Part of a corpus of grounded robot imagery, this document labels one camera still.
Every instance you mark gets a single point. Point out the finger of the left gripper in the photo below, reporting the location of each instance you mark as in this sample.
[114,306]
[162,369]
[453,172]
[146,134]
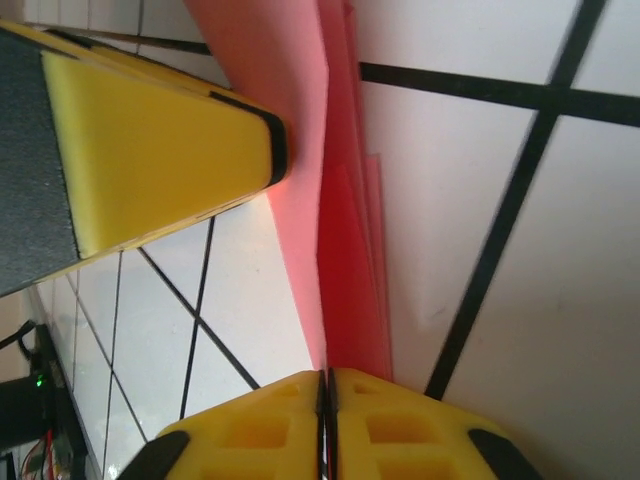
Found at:
[150,150]

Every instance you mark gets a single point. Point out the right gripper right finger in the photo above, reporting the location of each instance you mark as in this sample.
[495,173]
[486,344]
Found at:
[410,440]

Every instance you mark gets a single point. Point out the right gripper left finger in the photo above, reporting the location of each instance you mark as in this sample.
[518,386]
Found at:
[250,435]

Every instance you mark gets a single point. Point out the pink square cloth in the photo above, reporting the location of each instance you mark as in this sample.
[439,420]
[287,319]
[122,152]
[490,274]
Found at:
[300,150]

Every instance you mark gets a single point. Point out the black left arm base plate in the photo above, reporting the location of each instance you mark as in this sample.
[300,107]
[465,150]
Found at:
[55,380]

